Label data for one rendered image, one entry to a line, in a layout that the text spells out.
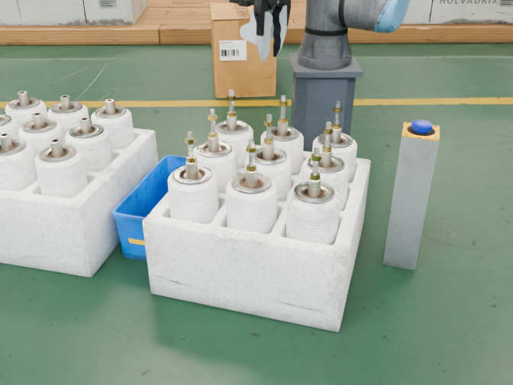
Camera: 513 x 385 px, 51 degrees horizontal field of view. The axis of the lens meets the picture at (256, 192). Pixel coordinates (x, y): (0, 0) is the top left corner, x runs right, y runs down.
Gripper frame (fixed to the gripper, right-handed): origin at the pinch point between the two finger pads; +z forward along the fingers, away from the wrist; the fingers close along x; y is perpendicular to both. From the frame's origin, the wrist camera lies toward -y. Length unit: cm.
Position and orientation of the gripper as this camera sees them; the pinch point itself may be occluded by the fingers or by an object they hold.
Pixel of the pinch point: (272, 52)
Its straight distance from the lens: 102.7
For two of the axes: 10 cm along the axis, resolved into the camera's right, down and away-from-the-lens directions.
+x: -5.7, 4.1, -7.1
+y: -8.2, -2.9, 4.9
